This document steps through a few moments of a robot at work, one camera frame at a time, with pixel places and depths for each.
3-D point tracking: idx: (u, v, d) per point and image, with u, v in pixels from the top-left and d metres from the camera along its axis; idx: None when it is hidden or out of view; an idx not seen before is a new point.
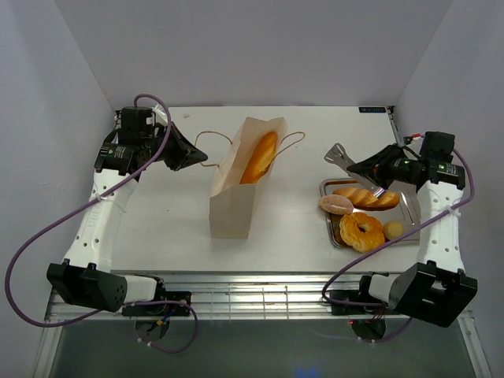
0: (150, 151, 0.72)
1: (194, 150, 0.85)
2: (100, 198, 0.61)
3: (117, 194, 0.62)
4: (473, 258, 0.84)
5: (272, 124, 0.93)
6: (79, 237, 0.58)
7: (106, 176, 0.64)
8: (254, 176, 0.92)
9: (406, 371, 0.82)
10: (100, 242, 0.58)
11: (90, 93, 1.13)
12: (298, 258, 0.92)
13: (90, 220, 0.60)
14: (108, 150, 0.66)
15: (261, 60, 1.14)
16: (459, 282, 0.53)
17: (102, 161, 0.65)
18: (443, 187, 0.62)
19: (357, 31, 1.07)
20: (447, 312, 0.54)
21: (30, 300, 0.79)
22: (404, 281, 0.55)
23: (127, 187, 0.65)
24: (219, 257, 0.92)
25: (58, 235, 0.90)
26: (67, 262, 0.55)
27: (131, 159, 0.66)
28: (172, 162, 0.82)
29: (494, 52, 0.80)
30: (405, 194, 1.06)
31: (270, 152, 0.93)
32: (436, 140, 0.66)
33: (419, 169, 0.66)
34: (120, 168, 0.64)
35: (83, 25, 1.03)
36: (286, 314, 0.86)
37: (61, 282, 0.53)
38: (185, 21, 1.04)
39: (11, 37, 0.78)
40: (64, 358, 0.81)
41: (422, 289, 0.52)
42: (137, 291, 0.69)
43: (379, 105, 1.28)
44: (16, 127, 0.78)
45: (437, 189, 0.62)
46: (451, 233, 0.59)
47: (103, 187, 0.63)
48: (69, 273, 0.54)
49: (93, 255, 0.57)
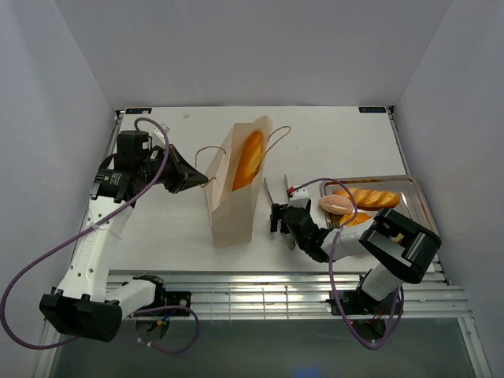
0: (146, 176, 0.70)
1: (194, 172, 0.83)
2: (94, 227, 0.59)
3: (112, 222, 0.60)
4: (475, 258, 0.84)
5: (256, 123, 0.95)
6: (72, 267, 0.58)
7: (102, 204, 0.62)
8: (246, 177, 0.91)
9: (405, 370, 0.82)
10: (94, 272, 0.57)
11: (90, 93, 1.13)
12: (297, 258, 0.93)
13: (85, 250, 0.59)
14: (104, 176, 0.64)
15: (261, 60, 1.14)
16: (384, 213, 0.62)
17: (98, 188, 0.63)
18: (327, 235, 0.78)
19: (357, 31, 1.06)
20: (420, 233, 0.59)
21: (31, 300, 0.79)
22: (386, 263, 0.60)
23: (124, 213, 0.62)
24: (219, 258, 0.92)
25: (57, 236, 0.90)
26: (60, 293, 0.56)
27: (127, 186, 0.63)
28: (171, 185, 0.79)
29: (494, 52, 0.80)
30: (405, 194, 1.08)
31: (258, 152, 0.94)
32: (305, 225, 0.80)
33: (316, 254, 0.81)
34: (116, 195, 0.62)
35: (83, 24, 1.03)
36: (285, 314, 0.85)
37: (54, 313, 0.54)
38: (185, 21, 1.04)
39: (11, 38, 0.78)
40: (63, 358, 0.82)
41: (386, 247, 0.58)
42: (135, 298, 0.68)
43: (379, 105, 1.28)
44: (16, 127, 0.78)
45: (327, 240, 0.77)
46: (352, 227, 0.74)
47: (98, 216, 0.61)
48: (61, 305, 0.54)
49: (86, 287, 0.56)
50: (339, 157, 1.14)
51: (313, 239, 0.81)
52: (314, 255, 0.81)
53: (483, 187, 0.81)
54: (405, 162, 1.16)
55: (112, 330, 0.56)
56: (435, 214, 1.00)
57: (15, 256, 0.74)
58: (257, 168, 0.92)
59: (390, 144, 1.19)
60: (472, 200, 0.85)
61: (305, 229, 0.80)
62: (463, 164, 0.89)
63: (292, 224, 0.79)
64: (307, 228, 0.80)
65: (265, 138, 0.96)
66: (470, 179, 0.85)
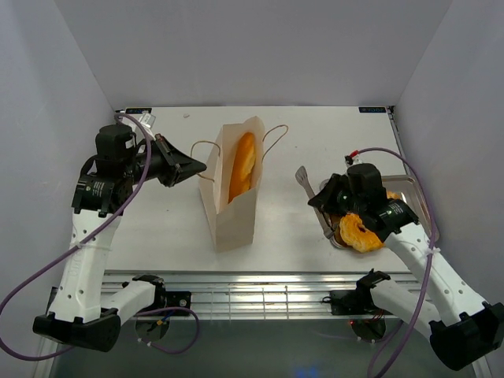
0: (134, 176, 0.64)
1: (190, 162, 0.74)
2: (79, 246, 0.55)
3: (98, 239, 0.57)
4: (475, 258, 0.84)
5: (247, 124, 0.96)
6: (62, 288, 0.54)
7: (87, 219, 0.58)
8: (243, 180, 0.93)
9: (405, 370, 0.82)
10: (85, 294, 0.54)
11: (90, 93, 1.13)
12: (298, 257, 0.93)
13: (73, 269, 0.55)
14: (86, 185, 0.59)
15: (261, 60, 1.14)
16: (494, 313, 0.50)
17: (81, 200, 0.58)
18: (408, 231, 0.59)
19: (357, 31, 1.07)
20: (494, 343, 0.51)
21: (31, 300, 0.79)
22: (448, 343, 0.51)
23: (111, 227, 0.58)
24: (218, 257, 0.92)
25: (57, 236, 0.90)
26: (52, 316, 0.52)
27: (111, 194, 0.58)
28: (164, 179, 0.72)
29: (493, 53, 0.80)
30: (405, 194, 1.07)
31: (251, 153, 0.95)
32: (370, 182, 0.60)
33: (372, 223, 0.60)
34: (100, 208, 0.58)
35: (83, 24, 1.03)
36: (285, 314, 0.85)
37: (49, 334, 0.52)
38: (185, 21, 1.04)
39: (12, 38, 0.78)
40: (64, 359, 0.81)
41: (471, 344, 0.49)
42: (135, 303, 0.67)
43: (378, 105, 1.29)
44: (16, 127, 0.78)
45: (409, 236, 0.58)
46: (449, 270, 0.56)
47: (83, 232, 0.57)
48: (53, 327, 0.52)
49: (77, 309, 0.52)
50: (339, 157, 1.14)
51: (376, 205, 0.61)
52: (369, 222, 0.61)
53: (484, 188, 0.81)
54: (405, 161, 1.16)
55: (111, 341, 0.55)
56: (435, 214, 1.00)
57: (15, 256, 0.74)
58: (252, 169, 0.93)
59: (390, 144, 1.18)
60: (473, 201, 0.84)
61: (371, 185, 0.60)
62: (462, 164, 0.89)
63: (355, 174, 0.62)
64: (372, 187, 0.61)
65: (260, 141, 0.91)
66: (470, 180, 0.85)
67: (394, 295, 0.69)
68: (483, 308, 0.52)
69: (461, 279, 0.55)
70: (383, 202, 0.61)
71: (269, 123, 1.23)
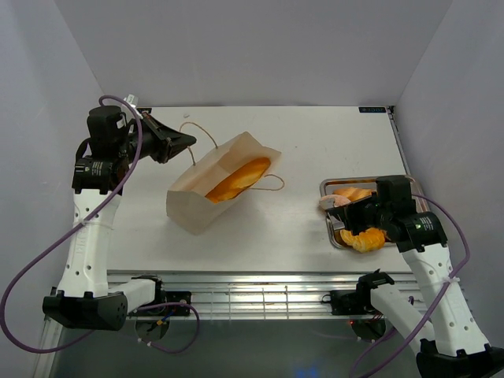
0: (128, 153, 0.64)
1: (178, 136, 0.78)
2: (83, 223, 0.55)
3: (102, 216, 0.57)
4: (474, 257, 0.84)
5: (268, 151, 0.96)
6: (68, 267, 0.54)
7: (88, 197, 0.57)
8: (230, 190, 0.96)
9: (405, 368, 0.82)
10: (93, 269, 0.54)
11: (90, 92, 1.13)
12: (300, 258, 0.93)
13: (79, 247, 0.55)
14: (84, 166, 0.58)
15: (261, 61, 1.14)
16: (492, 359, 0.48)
17: (80, 182, 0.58)
18: (432, 250, 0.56)
19: (357, 31, 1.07)
20: None
21: (31, 301, 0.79)
22: (433, 370, 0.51)
23: (113, 204, 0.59)
24: (218, 257, 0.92)
25: (57, 236, 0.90)
26: (61, 294, 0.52)
27: (112, 175, 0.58)
28: (157, 154, 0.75)
29: (492, 54, 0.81)
30: None
31: (254, 176, 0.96)
32: (396, 190, 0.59)
33: (396, 231, 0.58)
34: (101, 187, 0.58)
35: (83, 24, 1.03)
36: (286, 314, 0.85)
37: (57, 313, 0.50)
38: (186, 21, 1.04)
39: (13, 38, 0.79)
40: (63, 358, 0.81)
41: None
42: (137, 300, 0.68)
43: (377, 105, 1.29)
44: (17, 127, 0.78)
45: (428, 257, 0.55)
46: (461, 302, 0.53)
47: (86, 210, 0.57)
48: (62, 306, 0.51)
49: (87, 284, 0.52)
50: (339, 157, 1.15)
51: (402, 214, 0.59)
52: (393, 230, 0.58)
53: (484, 188, 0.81)
54: (405, 161, 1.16)
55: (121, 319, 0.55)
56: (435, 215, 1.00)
57: (16, 256, 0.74)
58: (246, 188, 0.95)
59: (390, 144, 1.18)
60: (473, 201, 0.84)
61: (398, 192, 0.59)
62: (463, 164, 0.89)
63: (383, 180, 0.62)
64: (399, 197, 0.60)
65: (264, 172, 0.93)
66: (470, 179, 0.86)
67: (394, 302, 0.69)
68: (483, 350, 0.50)
69: (471, 315, 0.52)
70: (411, 214, 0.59)
71: (269, 123, 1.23)
